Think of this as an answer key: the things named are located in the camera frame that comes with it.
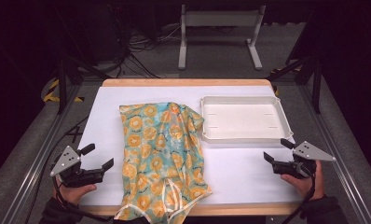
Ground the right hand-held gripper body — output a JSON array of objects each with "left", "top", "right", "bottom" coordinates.
[{"left": 271, "top": 140, "right": 337, "bottom": 180}]

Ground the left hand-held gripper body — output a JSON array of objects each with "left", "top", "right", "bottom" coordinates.
[{"left": 49, "top": 145, "right": 106, "bottom": 189}]

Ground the person's left hand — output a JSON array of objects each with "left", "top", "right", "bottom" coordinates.
[{"left": 52, "top": 178, "right": 98, "bottom": 206}]

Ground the person's right hand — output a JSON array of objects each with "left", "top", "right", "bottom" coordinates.
[{"left": 280, "top": 160, "right": 326, "bottom": 200}]

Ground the white paper sheet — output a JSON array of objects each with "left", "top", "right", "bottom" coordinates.
[{"left": 77, "top": 85, "right": 303, "bottom": 207}]

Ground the white plastic tray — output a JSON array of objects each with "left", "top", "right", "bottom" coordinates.
[{"left": 199, "top": 95, "right": 295, "bottom": 145}]

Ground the yellow and black hazard tape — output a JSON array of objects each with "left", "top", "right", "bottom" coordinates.
[{"left": 42, "top": 78, "right": 85, "bottom": 104}]

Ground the wooden table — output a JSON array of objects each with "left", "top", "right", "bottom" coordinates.
[{"left": 77, "top": 77, "right": 303, "bottom": 217}]

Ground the grey metal stand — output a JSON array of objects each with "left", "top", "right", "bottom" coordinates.
[{"left": 177, "top": 4, "right": 267, "bottom": 71}]

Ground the black floor cable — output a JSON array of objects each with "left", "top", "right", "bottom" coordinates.
[{"left": 24, "top": 116, "right": 90, "bottom": 224}]

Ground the aluminium rail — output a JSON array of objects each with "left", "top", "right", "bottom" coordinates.
[
  {"left": 0, "top": 83, "right": 83, "bottom": 224},
  {"left": 297, "top": 83, "right": 371, "bottom": 224}
]

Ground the right hand-held gripper cable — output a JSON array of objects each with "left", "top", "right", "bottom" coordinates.
[{"left": 281, "top": 161, "right": 318, "bottom": 224}]

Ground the hand-held gripper cable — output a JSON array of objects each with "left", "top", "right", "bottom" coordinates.
[
  {"left": 52, "top": 178, "right": 114, "bottom": 223},
  {"left": 281, "top": 161, "right": 318, "bottom": 224}
]

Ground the left hand-held gripper cable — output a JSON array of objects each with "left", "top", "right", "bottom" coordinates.
[{"left": 52, "top": 178, "right": 114, "bottom": 223}]

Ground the black frame stand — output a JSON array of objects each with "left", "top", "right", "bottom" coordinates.
[
  {"left": 267, "top": 55, "right": 323, "bottom": 115},
  {"left": 56, "top": 55, "right": 111, "bottom": 115}
]

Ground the bundle of black floor cables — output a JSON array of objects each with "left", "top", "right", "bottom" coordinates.
[{"left": 110, "top": 6, "right": 183, "bottom": 79}]

